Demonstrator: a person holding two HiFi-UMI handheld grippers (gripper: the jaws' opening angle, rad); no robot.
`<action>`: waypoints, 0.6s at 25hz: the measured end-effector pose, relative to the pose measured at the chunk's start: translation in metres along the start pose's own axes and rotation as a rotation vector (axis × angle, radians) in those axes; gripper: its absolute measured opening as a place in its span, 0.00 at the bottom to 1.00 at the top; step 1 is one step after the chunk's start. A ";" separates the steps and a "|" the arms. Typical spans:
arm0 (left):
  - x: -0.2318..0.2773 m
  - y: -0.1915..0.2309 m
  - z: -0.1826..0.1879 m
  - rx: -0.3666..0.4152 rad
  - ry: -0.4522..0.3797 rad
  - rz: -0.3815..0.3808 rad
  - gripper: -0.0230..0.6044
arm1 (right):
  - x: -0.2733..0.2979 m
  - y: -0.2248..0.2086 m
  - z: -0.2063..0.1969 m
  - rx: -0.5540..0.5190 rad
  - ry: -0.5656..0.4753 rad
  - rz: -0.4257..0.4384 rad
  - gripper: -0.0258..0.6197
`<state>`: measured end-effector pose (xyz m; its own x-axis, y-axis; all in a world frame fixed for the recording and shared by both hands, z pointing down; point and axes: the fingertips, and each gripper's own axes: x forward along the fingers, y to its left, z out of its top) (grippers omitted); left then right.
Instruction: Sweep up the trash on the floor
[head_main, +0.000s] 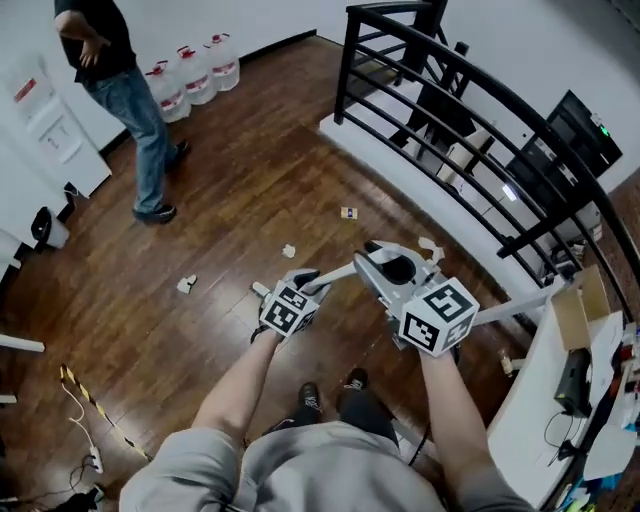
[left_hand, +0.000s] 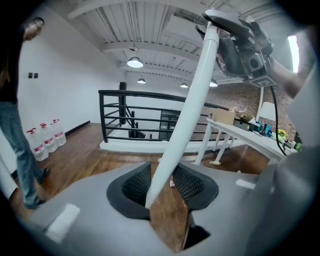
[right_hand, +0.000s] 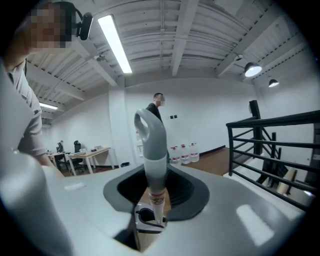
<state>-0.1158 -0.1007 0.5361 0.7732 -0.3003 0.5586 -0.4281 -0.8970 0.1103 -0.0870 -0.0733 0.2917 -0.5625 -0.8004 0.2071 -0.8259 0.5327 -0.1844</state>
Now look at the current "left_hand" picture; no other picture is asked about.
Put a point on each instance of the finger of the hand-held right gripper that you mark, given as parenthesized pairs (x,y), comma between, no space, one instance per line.
(231,55)
(227,21)

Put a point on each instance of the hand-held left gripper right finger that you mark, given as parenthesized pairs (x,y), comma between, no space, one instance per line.
(225,200)

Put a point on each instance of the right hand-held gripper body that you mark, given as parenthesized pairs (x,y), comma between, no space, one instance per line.
(257,50)

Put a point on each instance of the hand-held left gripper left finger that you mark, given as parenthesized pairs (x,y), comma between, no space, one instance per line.
(100,212)

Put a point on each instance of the purple snack wrapper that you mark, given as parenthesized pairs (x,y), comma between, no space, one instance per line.
(172,183)

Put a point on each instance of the person's right forearm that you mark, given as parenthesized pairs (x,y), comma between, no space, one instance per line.
(290,80)

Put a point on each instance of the black pendant lamp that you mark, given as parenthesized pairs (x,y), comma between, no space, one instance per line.
(214,83)
(184,85)
(135,62)
(141,80)

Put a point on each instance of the long ceiling light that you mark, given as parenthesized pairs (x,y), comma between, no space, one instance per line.
(293,52)

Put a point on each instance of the open cardboard box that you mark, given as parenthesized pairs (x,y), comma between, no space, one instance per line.
(222,116)

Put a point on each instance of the white desk lamp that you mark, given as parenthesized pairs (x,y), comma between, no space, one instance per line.
(266,111)

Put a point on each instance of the white table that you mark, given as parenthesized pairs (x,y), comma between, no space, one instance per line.
(250,140)

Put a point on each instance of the black electronic box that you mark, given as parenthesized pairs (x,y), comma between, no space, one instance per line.
(243,126)

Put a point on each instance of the blue plastic box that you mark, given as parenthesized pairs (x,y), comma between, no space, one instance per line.
(267,130)

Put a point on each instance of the yellow flower bunch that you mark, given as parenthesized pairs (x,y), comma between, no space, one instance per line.
(282,133)

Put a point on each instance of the black metal railing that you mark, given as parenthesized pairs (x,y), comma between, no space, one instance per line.
(101,112)

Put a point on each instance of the black rectangular column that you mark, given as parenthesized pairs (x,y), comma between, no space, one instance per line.
(122,86)

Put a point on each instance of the black wall switches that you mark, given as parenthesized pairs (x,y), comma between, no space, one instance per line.
(31,75)

